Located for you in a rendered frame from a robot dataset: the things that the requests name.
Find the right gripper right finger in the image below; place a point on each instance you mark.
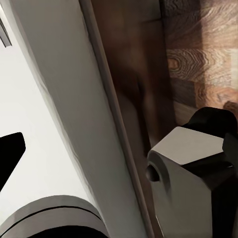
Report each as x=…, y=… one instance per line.
x=230, y=148

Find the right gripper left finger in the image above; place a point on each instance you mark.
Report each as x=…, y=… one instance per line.
x=12, y=147

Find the bed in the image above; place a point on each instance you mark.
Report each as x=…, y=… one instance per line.
x=101, y=67

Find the hardback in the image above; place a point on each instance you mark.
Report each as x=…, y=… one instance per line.
x=4, y=35

